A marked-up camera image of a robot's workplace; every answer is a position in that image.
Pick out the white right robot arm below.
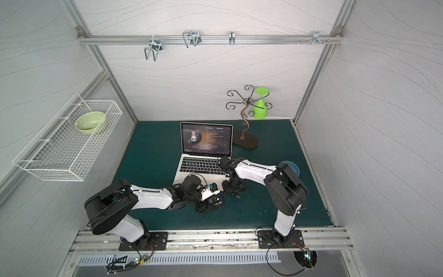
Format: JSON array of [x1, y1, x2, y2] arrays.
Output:
[[218, 156, 309, 246]]

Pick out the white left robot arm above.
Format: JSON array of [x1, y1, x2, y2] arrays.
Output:
[[84, 174, 224, 247]]

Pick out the silver laptop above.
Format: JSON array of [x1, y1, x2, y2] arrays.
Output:
[[173, 122, 233, 191]]

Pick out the brown copper cup holder stand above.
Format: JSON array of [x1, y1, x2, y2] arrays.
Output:
[[226, 85, 273, 150]]

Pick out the blue bowl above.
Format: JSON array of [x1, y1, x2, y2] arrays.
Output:
[[279, 160, 301, 176]]

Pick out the green table mat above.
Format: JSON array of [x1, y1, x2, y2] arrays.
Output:
[[103, 119, 333, 232]]

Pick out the green plastic goblet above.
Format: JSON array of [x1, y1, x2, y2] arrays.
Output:
[[253, 87, 269, 120]]

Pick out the green ceramic bowl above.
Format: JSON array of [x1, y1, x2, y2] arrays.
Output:
[[75, 111, 107, 136]]

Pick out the metal single hook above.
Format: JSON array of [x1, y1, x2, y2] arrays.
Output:
[[228, 31, 235, 45]]

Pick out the metal double hook middle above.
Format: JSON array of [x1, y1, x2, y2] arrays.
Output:
[[182, 31, 201, 48]]

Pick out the metal double hook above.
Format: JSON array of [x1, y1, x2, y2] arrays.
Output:
[[144, 36, 163, 61], [182, 31, 201, 48]]

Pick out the metal double hook left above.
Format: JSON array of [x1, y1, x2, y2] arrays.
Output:
[[144, 36, 163, 61]]

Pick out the metal hook right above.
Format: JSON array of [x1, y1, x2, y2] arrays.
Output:
[[300, 31, 331, 45]]

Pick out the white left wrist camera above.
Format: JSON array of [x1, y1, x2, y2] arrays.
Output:
[[201, 183, 220, 201]]

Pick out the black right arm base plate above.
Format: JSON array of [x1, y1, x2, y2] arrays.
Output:
[[255, 229, 305, 249]]

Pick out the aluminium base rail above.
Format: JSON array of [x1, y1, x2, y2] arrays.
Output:
[[69, 226, 355, 255]]

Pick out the white slotted cable duct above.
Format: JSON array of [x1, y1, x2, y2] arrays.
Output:
[[77, 252, 281, 267]]

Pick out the white wire basket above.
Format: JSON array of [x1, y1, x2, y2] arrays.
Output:
[[13, 93, 123, 182]]

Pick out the aluminium frame post right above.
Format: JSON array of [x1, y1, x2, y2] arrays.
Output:
[[293, 0, 355, 125]]

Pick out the aluminium frame post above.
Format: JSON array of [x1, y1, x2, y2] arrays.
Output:
[[61, 0, 138, 123], [293, 0, 355, 125]]

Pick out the aluminium top rail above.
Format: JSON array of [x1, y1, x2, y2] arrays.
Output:
[[78, 33, 344, 46]]

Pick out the aluminium frame post left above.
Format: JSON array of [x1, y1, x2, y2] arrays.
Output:
[[61, 0, 138, 123]]

